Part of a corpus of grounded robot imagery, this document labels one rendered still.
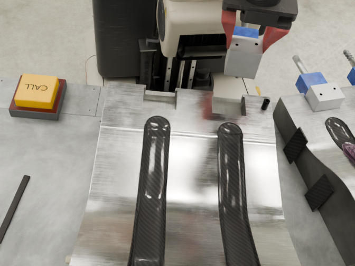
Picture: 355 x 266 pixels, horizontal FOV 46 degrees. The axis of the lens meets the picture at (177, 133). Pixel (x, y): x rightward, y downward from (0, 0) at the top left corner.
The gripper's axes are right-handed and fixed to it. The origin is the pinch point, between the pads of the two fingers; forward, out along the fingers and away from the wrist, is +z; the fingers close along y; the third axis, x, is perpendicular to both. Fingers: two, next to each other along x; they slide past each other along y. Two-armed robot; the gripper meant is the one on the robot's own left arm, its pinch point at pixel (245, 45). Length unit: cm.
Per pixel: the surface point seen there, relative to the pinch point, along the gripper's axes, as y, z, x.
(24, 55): -81, 94, 84
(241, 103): 1.2, 7.7, -5.1
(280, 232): 6.3, 6.1, -27.6
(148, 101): -13.7, 8.9, -6.8
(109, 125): -18.3, 6.4, -14.8
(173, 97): -9.9, 8.0, -6.0
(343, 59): 68, 93, 115
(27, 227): -27.5, 15.6, -28.2
